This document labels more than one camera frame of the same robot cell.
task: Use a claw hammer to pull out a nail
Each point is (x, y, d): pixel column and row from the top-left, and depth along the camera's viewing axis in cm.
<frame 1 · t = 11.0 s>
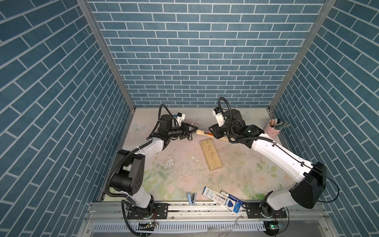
left hand: (200, 130, 81), fingers closed
right hand: (213, 127, 78), fingers open
wooden block with nails: (211, 155, 94), point 3 cm above the table
blue white tube: (231, 197, 79), point 2 cm above the table
blue clip: (191, 198, 78), point 2 cm above the table

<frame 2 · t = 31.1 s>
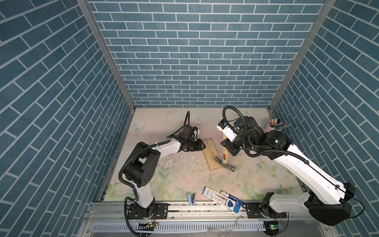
left hand: (207, 148, 90), fingers open
right hand: (225, 141, 68), fingers closed
steel claw hammer wooden handle: (224, 162, 80), point 13 cm above the table
the other named things where they were.

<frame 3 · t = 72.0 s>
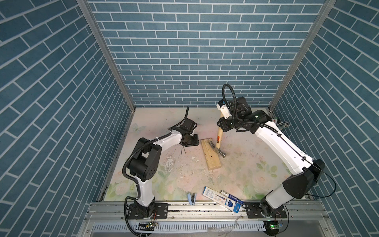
left hand: (200, 143, 94), fingers open
right hand: (220, 122, 77), fingers closed
steel claw hammer wooden handle: (218, 141, 85), point 16 cm above the table
the other named things where they were.

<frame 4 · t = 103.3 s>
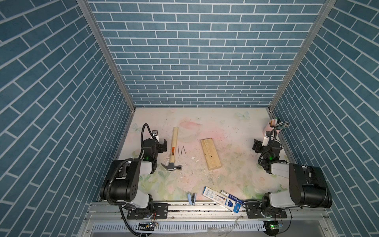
left hand: (160, 138, 94), fingers open
right hand: (262, 140, 93), fingers open
steel claw hammer wooden handle: (173, 166, 91), on the table
pink pen holder bucket: (269, 128, 99), point 10 cm above the table
the other named things where they were.

